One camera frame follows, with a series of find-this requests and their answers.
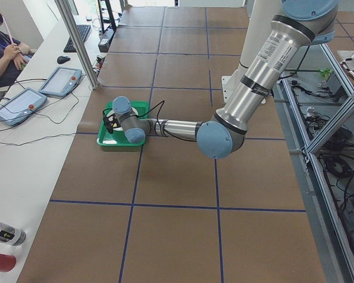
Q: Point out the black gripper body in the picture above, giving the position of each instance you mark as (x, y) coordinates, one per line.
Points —
(115, 125)

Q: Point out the white round plate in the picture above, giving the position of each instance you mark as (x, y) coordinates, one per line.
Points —
(111, 112)

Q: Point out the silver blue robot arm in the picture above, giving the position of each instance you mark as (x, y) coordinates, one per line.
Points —
(277, 30)

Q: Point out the green plastic tray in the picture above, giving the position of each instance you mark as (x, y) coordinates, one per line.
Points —
(116, 141)

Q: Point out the far blue teach pendant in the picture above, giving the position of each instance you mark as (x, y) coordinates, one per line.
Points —
(61, 82)

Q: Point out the blue teach pendant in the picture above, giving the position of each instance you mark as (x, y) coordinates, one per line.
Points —
(61, 82)
(21, 107)

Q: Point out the black computer mouse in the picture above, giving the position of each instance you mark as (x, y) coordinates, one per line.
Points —
(63, 59)

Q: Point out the near blue teach pendant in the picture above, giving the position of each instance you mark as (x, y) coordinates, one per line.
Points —
(21, 107)

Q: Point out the brown paper table cover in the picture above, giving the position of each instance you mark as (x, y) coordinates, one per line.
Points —
(164, 212)

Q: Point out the seated person dark shirt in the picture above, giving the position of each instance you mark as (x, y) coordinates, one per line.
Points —
(14, 56)

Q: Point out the red cylinder bottle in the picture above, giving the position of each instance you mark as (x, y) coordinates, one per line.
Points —
(7, 262)

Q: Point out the grey aluminium frame post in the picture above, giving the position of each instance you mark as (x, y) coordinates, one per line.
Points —
(68, 18)

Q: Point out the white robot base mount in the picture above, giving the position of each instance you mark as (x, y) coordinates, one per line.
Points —
(242, 90)

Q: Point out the aluminium side frame rail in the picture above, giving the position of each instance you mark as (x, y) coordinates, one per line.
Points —
(316, 99)

